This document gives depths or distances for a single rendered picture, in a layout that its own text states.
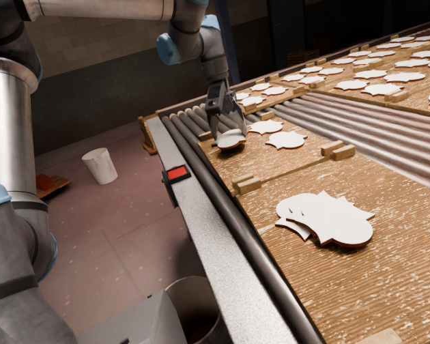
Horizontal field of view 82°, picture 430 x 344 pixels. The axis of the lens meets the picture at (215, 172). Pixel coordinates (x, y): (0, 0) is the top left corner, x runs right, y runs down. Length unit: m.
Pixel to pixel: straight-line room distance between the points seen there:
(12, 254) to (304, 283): 0.39
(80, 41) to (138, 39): 1.04
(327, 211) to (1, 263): 0.48
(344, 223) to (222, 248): 0.24
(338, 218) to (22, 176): 0.55
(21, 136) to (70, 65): 5.08
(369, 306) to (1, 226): 0.47
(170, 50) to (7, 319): 0.60
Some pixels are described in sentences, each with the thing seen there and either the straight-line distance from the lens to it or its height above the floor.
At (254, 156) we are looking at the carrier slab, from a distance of 0.79.
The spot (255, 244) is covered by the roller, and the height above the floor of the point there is 0.92.
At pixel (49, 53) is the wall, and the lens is 5.64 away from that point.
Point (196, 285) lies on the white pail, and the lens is 1.28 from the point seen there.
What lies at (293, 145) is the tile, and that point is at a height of 0.95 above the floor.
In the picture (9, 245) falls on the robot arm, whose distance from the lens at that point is 0.36.
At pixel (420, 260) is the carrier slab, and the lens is 0.51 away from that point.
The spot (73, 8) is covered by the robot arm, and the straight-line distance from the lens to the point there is 0.60.
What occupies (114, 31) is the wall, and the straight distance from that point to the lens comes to 5.66.
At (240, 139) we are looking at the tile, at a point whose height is 0.98.
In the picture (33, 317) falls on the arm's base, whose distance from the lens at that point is 0.34.
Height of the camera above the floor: 1.30
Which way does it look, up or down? 29 degrees down
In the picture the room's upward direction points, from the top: 15 degrees counter-clockwise
